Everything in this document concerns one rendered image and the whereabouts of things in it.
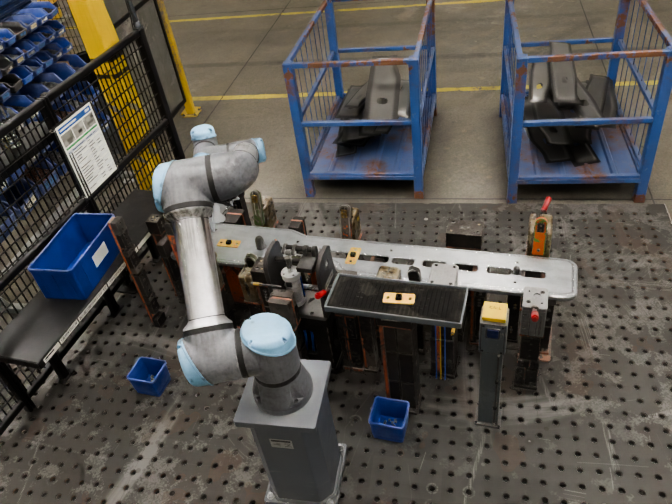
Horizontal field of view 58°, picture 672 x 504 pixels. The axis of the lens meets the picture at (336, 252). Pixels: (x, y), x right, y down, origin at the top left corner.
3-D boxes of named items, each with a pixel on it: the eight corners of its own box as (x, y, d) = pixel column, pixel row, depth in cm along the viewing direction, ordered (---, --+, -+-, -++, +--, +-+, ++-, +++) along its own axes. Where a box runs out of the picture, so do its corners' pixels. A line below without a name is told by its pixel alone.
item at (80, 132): (119, 169, 240) (90, 97, 221) (86, 202, 224) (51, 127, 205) (115, 169, 241) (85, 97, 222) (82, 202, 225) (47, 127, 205)
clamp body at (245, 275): (287, 336, 221) (268, 259, 198) (276, 360, 213) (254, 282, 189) (264, 333, 224) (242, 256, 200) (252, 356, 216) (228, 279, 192)
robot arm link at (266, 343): (303, 379, 141) (294, 340, 133) (246, 390, 141) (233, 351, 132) (298, 341, 151) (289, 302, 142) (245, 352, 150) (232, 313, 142)
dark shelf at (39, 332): (182, 198, 246) (180, 191, 244) (42, 370, 181) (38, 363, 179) (136, 194, 252) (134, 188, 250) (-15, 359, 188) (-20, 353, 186)
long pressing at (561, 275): (577, 255, 193) (578, 252, 192) (577, 305, 177) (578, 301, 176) (195, 221, 234) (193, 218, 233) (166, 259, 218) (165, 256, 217)
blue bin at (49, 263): (127, 242, 222) (115, 213, 213) (86, 300, 199) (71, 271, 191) (87, 241, 225) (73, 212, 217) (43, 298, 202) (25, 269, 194)
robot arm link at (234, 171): (255, 148, 140) (261, 129, 187) (208, 157, 140) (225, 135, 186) (265, 197, 144) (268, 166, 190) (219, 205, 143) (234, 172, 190)
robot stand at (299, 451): (335, 513, 167) (315, 429, 142) (264, 505, 172) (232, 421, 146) (348, 447, 183) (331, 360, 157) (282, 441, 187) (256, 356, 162)
